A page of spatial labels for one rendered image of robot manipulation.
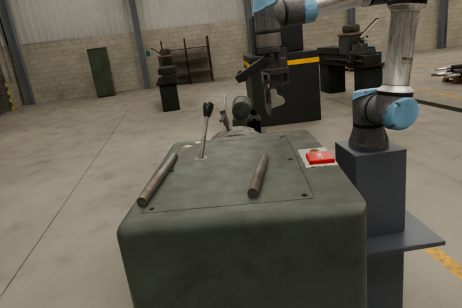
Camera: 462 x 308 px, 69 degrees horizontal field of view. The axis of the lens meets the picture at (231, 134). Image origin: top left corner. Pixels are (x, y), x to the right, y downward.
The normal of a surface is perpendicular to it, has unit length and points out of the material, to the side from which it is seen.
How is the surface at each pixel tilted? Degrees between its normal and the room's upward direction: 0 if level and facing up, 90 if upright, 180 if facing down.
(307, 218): 63
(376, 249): 0
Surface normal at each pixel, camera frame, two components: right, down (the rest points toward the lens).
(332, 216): -0.08, -0.19
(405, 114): 0.22, 0.36
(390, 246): -0.11, -0.96
